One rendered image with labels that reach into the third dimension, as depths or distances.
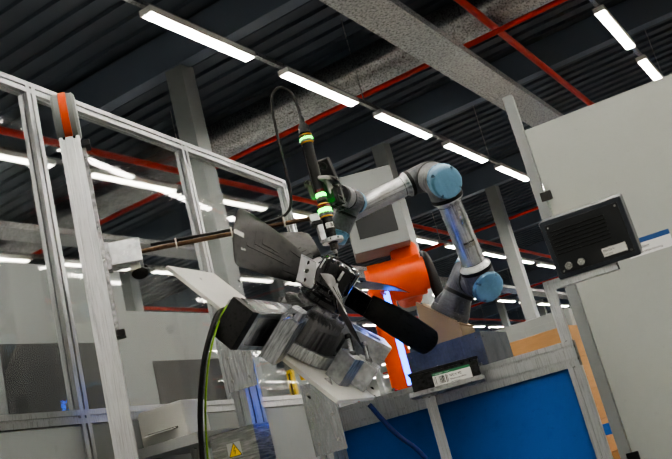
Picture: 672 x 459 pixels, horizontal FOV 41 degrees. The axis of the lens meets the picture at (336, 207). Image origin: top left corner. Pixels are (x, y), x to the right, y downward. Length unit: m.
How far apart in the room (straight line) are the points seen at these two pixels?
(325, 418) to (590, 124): 2.40
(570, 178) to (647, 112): 0.46
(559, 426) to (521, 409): 0.13
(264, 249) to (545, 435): 1.06
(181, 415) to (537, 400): 1.09
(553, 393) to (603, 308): 1.47
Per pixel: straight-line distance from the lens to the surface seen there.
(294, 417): 3.79
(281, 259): 2.58
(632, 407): 4.34
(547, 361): 2.92
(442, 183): 3.12
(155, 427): 2.81
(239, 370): 2.71
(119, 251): 2.73
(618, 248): 2.88
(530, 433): 2.95
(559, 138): 4.51
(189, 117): 10.38
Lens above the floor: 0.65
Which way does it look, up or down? 16 degrees up
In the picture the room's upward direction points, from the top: 15 degrees counter-clockwise
